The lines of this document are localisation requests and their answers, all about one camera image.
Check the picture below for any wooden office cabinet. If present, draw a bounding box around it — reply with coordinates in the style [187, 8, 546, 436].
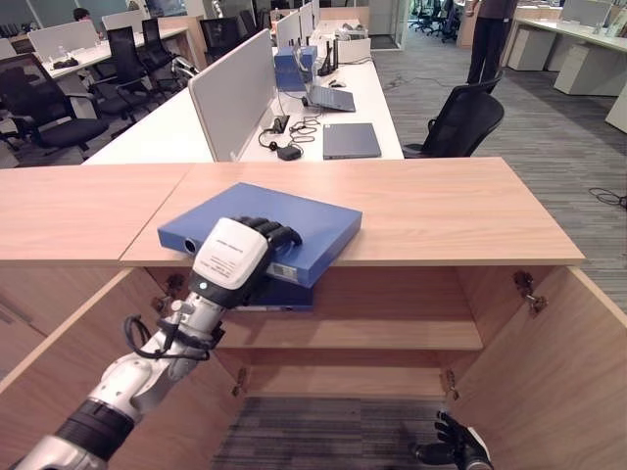
[0, 157, 627, 470]

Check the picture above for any long white office desk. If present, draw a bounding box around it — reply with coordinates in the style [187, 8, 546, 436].
[82, 44, 406, 165]

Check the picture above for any black mesh office chair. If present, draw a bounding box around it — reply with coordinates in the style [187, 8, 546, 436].
[401, 70, 506, 160]

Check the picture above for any white drawer pedestal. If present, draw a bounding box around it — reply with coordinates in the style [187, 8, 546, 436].
[553, 40, 627, 98]
[506, 25, 546, 72]

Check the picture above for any black desk cable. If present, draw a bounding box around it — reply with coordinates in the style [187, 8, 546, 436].
[258, 113, 328, 151]

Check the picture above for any standing person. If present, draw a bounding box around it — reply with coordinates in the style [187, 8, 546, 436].
[463, 0, 521, 87]

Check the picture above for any white open box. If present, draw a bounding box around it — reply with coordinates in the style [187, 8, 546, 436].
[335, 35, 373, 66]

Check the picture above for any wooden cabinet shelf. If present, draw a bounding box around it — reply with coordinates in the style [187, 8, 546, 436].
[215, 308, 485, 352]

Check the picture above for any black router with antennas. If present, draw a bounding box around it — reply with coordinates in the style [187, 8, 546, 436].
[316, 38, 343, 77]

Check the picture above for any blue ring binder folder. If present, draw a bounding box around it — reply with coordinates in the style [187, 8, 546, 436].
[157, 182, 364, 313]

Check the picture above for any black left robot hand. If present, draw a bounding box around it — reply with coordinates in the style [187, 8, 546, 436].
[190, 215, 304, 310]

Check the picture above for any white desk divider panel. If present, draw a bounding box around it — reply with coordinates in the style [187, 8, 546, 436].
[187, 27, 274, 164]
[275, 9, 302, 50]

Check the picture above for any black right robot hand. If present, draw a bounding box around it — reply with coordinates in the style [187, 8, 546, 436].
[409, 410, 494, 470]

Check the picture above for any blue cardboard box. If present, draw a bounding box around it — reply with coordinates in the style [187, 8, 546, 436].
[273, 44, 315, 92]

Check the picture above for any closed grey laptop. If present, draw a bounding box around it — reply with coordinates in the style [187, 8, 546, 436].
[321, 121, 383, 162]

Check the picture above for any black floor cable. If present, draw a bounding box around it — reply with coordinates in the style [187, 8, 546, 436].
[588, 186, 627, 211]

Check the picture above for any open grey laptop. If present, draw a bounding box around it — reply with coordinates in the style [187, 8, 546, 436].
[305, 83, 358, 115]

